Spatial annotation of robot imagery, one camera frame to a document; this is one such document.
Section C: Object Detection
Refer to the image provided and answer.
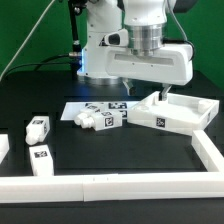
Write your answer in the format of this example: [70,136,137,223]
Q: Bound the white left fence block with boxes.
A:
[0,134,9,164]

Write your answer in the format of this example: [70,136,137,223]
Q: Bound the grey cable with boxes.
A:
[0,0,56,81]

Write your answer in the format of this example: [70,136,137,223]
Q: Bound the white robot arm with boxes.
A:
[78,0,197,101]

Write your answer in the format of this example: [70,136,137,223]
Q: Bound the black cables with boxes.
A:
[3,53,83,78]

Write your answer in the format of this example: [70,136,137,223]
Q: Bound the white front fence bar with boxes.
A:
[0,172,224,203]

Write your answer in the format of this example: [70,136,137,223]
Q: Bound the white square table top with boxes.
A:
[127,91,219,136]

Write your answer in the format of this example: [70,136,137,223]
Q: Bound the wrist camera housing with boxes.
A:
[104,29,129,47]

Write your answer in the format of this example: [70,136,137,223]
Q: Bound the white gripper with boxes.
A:
[105,44,193,101]

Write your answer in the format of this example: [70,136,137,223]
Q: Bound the white marker sheet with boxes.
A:
[61,101,137,121]

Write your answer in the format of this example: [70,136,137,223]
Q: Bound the white fence bar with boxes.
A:
[0,172,224,203]
[191,130,224,173]

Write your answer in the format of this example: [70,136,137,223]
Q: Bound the white right fence bar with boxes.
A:
[191,130,224,173]

